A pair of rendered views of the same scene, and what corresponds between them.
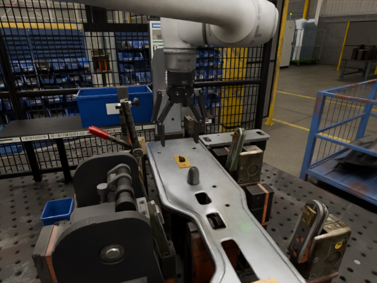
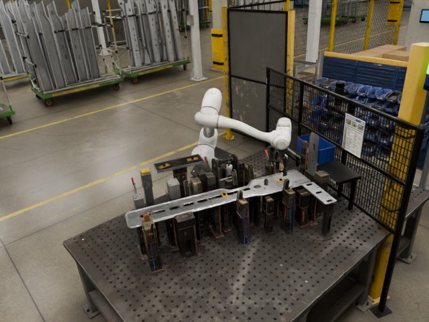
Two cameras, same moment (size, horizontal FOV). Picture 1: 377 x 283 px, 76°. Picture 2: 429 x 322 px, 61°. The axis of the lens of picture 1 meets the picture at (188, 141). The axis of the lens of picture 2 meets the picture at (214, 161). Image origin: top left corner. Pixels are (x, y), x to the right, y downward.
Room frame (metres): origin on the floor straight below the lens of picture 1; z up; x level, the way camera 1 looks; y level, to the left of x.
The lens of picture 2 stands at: (0.07, -2.34, 2.43)
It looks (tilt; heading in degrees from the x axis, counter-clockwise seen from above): 27 degrees down; 87
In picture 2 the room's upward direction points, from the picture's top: 3 degrees counter-clockwise
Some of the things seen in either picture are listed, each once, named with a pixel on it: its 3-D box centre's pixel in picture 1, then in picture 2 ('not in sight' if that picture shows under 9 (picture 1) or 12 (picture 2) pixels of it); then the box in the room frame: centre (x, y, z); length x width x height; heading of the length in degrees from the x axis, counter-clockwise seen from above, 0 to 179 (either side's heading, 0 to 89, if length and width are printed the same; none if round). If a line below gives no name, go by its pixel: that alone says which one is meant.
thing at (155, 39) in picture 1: (171, 54); (353, 135); (1.26, 0.08, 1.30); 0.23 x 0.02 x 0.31; 106
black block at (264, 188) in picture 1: (254, 229); (269, 215); (0.57, -0.20, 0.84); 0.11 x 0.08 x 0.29; 106
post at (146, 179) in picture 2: not in sight; (149, 197); (-0.31, 0.07, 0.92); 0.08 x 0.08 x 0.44; 16
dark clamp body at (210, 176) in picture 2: not in sight; (211, 195); (0.17, 0.07, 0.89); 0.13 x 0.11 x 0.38; 106
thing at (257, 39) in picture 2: not in sight; (256, 84); (1.02, 2.67, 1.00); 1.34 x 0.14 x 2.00; 126
